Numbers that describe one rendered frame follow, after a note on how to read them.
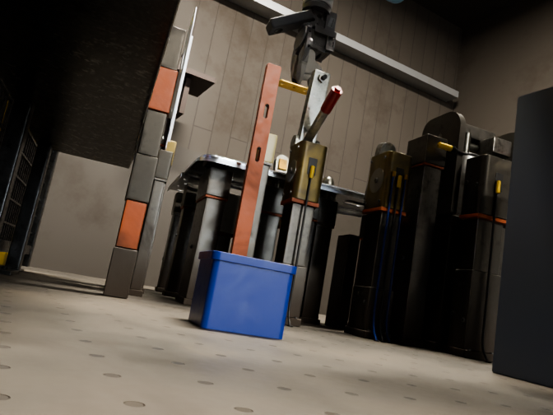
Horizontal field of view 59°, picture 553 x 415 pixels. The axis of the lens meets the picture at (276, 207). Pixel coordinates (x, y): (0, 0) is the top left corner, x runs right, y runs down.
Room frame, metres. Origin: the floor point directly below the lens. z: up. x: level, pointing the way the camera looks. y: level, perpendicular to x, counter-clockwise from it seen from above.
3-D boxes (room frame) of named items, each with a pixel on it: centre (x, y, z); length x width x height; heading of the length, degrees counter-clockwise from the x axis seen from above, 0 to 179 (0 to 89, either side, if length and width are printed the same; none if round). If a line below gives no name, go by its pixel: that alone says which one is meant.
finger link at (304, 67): (1.10, -0.02, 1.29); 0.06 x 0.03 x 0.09; 109
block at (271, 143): (0.97, 0.04, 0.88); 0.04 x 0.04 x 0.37; 18
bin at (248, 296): (0.64, 0.03, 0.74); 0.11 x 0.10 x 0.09; 108
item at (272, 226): (1.11, 0.02, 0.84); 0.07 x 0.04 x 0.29; 108
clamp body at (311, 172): (0.94, -0.05, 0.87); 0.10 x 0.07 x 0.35; 18
